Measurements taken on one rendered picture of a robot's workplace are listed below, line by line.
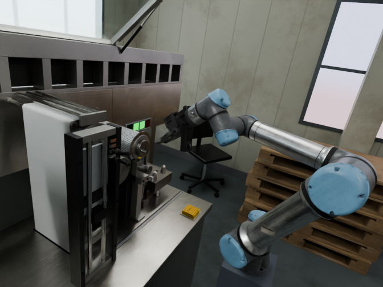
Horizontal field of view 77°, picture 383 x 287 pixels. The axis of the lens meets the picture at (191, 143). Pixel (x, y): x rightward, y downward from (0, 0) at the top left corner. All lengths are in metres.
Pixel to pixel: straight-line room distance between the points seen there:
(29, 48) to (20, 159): 0.43
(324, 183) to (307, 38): 2.82
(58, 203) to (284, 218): 0.77
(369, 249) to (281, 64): 2.17
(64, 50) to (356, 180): 1.10
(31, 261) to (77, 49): 0.85
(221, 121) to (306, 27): 2.66
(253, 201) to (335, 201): 2.08
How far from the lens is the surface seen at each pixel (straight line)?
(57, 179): 0.96
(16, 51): 1.09
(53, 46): 1.16
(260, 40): 3.43
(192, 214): 1.26
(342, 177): 0.65
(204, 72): 3.64
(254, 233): 0.84
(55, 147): 0.91
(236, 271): 1.10
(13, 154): 1.16
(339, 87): 3.34
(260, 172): 2.55
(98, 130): 0.73
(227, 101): 0.85
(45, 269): 1.09
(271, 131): 0.87
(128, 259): 1.07
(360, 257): 2.90
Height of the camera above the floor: 1.68
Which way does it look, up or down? 21 degrees down
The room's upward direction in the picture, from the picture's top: 9 degrees clockwise
